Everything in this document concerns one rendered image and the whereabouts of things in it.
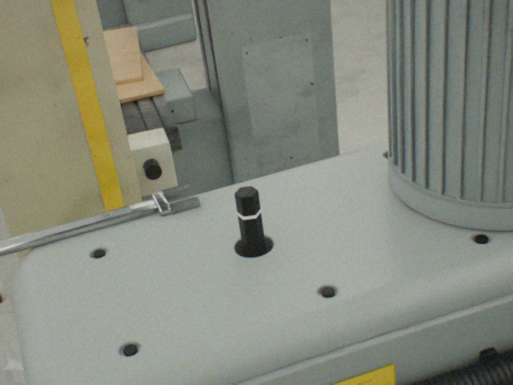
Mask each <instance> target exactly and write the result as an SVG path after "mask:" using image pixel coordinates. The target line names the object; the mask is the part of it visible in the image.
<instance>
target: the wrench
mask: <svg viewBox="0 0 513 385"><path fill-rule="evenodd" d="M190 193H193V192H192V187H191V185H190V184H189V183H186V184H183V185H179V186H174V187H170V188H168V189H165V190H162V192H156V193H153V194H152V195H151V196H152V199H150V200H147V201H145V202H139V203H135V204H132V205H126V206H123V207H120V208H116V209H115V210H111V211H108V212H102V213H99V214H96V215H90V216H87V217H84V218H81V219H78V220H75V221H71V222H66V223H63V224H59V225H54V226H53V227H50V228H45V229H41V230H38V231H32V232H28V233H26V234H23V235H20V236H17V237H13V238H7V239H5V240H0V257H1V256H5V255H8V254H13V253H18V252H20V251H23V250H26V249H30V248H35V247H38V246H41V245H45V244H47V243H50V242H54V241H59V240H62V239H66V238H71V237H75V235H80V234H83V233H87V232H90V231H95V230H99V229H101V228H104V227H107V226H110V225H116V224H120V223H122V222H128V221H131V220H134V218H139V217H143V216H146V215H151V214H155V213H158V212H159V214H160V216H165V215H170V214H171V213H172V214H176V213H180V212H185V211H188V210H191V209H193V208H197V207H200V201H199V200H198V197H191V198H187V199H186V200H182V201H179V202H174V203H170V204H168V202H167V200H169V199H173V198H176V197H179V196H184V195H187V194H190Z"/></svg>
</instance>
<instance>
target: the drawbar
mask: <svg viewBox="0 0 513 385"><path fill-rule="evenodd" d="M234 195H235V200H236V206H237V213H239V214H240V215H242V216H244V217H246V216H252V215H256V214H257V213H258V212H259V211H260V197H259V192H258V190H257V189H256V188H255V187H253V186H242V187H239V190H238V191H236V193H235V194H234ZM238 222H239V227H240V238H241V244H242V249H243V255H244V257H261V256H263V255H266V254H267V253H266V241H264V235H263V223H262V216H261V213H260V214H259V215H258V216H257V217H256V218H249V219H242V218H241V217H240V216H238Z"/></svg>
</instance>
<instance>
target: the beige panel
mask: <svg viewBox="0 0 513 385"><path fill-rule="evenodd" d="M139 202H142V198H141V194H140V187H139V184H138V180H137V173H135V169H134V162H133V157H132V154H131V147H130V143H129V140H128V139H127V132H126V127H125V124H124V117H123V112H121V105H120V102H119V98H118V91H117V86H115V79H114V76H113V71H112V68H111V63H110V60H109V55H108V48H107V45H106V40H105V38H104V33H103V30H102V23H101V18H100V17H99V14H98V7H97V2H96V0H0V209H1V211H2V213H3V216H4V219H5V223H6V226H7V229H8V231H9V233H10V236H11V238H13V237H17V236H20V235H23V234H26V233H28V232H32V231H38V230H41V229H45V228H50V227H53V226H54V225H59V224H63V223H66V222H71V221H75V220H78V219H81V218H84V217H87V216H90V215H96V214H99V213H102V212H108V211H111V210H115V209H116V208H120V207H123V206H126V205H132V204H135V203H139Z"/></svg>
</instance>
